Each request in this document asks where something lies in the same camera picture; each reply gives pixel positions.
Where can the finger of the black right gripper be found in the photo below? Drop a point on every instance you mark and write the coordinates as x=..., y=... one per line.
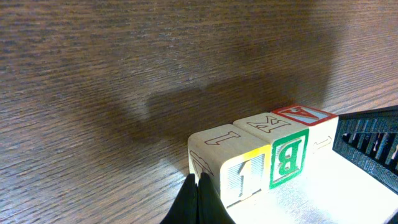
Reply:
x=368, y=139

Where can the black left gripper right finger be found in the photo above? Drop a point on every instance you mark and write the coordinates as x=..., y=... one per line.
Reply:
x=210, y=207

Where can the yellow number eleven block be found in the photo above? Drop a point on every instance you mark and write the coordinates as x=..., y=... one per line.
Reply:
x=238, y=163

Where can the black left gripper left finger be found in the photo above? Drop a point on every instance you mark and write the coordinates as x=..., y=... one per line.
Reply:
x=184, y=207

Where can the green B wooden block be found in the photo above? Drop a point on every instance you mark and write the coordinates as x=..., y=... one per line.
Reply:
x=288, y=140

